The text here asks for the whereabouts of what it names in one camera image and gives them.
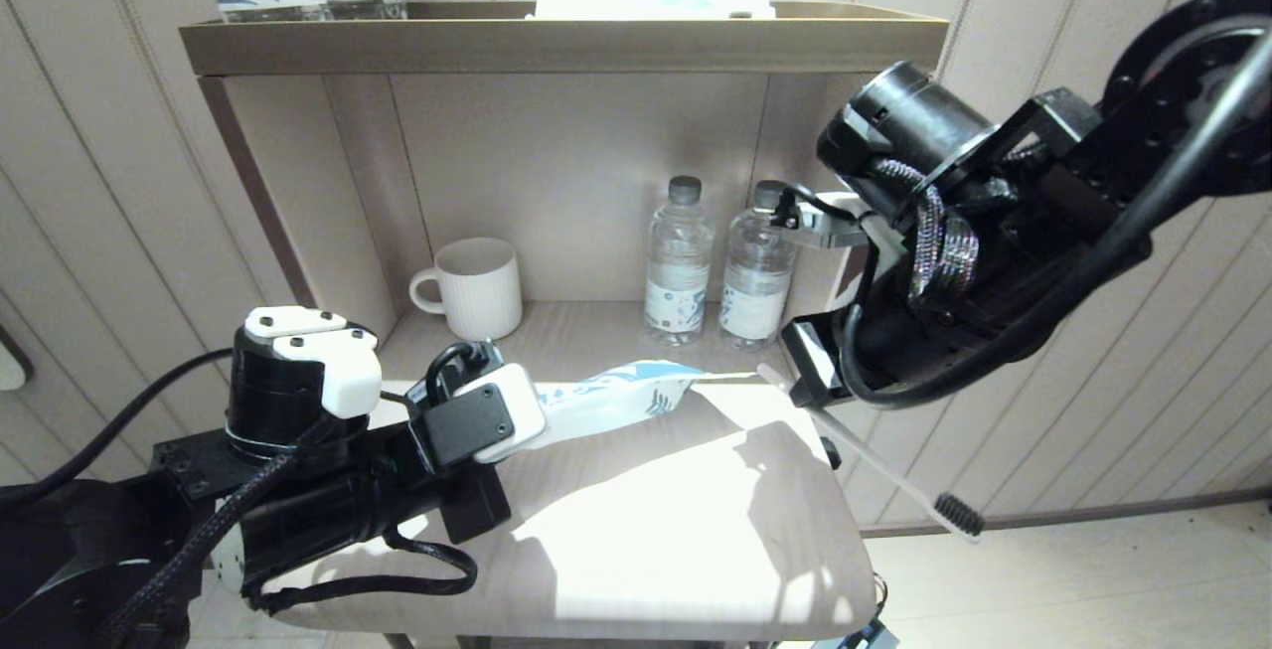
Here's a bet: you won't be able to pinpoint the white toothbrush dark bristles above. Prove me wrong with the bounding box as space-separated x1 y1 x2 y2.
755 363 987 543

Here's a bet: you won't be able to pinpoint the white blue-printed plastic bag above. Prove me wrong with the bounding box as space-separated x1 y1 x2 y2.
532 361 786 451

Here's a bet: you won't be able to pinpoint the clear plastic water bottle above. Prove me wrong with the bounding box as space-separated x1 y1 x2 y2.
717 179 799 352
644 175 716 347

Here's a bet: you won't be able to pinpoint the white ribbed mug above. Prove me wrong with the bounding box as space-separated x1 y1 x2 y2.
409 237 524 344

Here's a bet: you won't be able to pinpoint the blue floor device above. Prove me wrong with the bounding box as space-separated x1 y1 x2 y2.
810 619 900 649

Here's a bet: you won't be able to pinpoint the white blue packet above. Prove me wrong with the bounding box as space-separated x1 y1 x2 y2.
535 0 778 19

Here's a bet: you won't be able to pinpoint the beige wooden shelf unit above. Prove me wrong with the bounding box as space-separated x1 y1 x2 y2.
177 0 953 649

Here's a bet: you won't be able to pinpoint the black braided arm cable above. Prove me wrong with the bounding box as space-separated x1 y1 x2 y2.
94 415 344 649
874 157 980 307
243 525 480 618

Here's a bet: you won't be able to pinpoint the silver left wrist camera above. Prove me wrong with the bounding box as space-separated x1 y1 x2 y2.
412 363 548 471

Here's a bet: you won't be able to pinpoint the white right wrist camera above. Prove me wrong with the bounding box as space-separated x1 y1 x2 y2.
780 187 885 254

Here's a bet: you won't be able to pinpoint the black left camera cable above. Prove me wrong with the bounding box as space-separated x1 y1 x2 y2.
0 339 495 509

